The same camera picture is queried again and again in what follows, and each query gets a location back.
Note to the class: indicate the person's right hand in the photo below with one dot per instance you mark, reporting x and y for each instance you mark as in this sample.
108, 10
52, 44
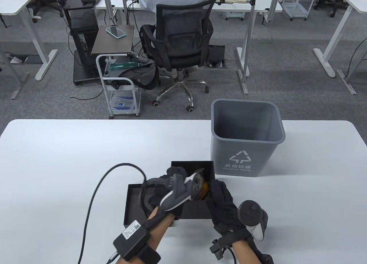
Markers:
223, 209

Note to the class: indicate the person's left hand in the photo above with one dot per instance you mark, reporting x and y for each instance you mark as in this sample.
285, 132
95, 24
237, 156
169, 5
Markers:
154, 189

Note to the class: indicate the black gift box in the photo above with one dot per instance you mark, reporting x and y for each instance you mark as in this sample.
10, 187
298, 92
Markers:
195, 211

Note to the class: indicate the person's left forearm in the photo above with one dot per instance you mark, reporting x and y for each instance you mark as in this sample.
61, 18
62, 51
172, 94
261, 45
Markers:
156, 232

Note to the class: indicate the person's right forearm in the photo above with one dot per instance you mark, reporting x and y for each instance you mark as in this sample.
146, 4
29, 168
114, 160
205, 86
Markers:
243, 255

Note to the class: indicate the clear plastic box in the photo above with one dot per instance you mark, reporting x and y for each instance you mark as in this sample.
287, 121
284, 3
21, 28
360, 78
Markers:
123, 103

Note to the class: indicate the black floor outlet box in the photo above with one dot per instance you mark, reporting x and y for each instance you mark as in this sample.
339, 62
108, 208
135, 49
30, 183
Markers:
216, 53

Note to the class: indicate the grey floor outlet box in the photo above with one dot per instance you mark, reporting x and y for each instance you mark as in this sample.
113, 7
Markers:
17, 59

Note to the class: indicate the small amber object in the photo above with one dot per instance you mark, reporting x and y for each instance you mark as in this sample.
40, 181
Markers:
205, 191

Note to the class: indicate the grey plastic waste bin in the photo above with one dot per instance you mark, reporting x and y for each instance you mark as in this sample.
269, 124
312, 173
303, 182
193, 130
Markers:
223, 160

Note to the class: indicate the white rolling cart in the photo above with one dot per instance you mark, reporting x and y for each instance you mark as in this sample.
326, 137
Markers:
107, 100

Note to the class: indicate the grey backpack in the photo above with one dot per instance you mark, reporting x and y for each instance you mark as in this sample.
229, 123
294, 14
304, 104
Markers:
137, 74

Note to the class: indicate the green bottle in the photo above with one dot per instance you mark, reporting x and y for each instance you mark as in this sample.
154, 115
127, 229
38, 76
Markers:
126, 65

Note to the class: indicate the black computer cart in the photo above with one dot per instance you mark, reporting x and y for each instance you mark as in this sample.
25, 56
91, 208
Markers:
86, 78

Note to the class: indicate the black mesh office chair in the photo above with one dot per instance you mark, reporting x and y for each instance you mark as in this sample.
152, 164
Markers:
177, 60

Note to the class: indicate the brown side table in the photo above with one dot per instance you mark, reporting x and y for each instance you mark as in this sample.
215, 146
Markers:
114, 44

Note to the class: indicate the smartphone with teal case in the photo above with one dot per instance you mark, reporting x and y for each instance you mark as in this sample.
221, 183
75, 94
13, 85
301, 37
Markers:
116, 32

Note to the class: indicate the black computer tower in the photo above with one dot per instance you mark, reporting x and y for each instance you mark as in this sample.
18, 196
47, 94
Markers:
83, 26

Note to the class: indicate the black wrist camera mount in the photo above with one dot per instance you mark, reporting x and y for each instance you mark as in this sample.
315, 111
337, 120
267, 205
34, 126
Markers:
218, 248

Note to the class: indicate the aluminium frame post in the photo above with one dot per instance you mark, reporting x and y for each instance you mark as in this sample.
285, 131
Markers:
248, 46
110, 6

